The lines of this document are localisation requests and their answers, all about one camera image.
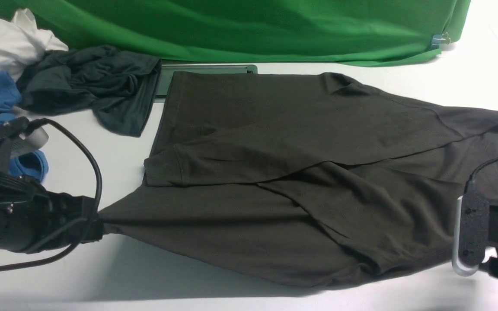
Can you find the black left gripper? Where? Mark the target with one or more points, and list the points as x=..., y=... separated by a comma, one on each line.
x=51, y=221

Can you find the dark gray long-sleeved shirt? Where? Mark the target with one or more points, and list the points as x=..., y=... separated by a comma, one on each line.
x=304, y=180

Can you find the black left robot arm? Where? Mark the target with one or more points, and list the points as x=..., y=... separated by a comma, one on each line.
x=14, y=191

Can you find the blue shirt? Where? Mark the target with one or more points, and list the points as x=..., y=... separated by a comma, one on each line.
x=33, y=164

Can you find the dark teal crumpled shirt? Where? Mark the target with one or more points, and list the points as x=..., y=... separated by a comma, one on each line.
x=117, y=86

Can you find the white cloth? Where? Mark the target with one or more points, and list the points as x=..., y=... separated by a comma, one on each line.
x=22, y=43

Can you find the blue binder clip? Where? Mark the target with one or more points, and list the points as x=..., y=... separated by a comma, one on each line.
x=439, y=40

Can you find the green backdrop cloth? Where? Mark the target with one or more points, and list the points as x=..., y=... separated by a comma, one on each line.
x=365, y=33

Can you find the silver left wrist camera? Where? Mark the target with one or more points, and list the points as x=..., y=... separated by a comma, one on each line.
x=18, y=137

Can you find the table cable grommet plate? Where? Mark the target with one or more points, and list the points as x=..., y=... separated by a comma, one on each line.
x=168, y=71

